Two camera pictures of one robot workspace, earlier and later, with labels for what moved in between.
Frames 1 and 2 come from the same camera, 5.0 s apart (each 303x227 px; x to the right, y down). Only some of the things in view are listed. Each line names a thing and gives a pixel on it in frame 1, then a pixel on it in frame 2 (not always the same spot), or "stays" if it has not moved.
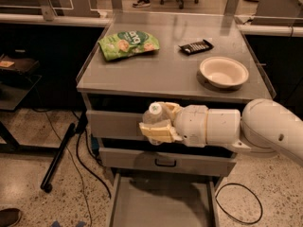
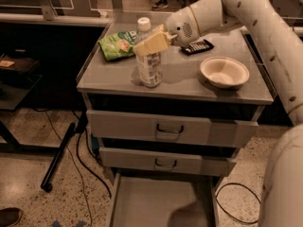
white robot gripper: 191,123 → 180,27
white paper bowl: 224,72 stays
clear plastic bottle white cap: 154,113 → 149,67
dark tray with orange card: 14,63 stays
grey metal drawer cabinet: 196,59 stays
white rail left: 83,21 stays
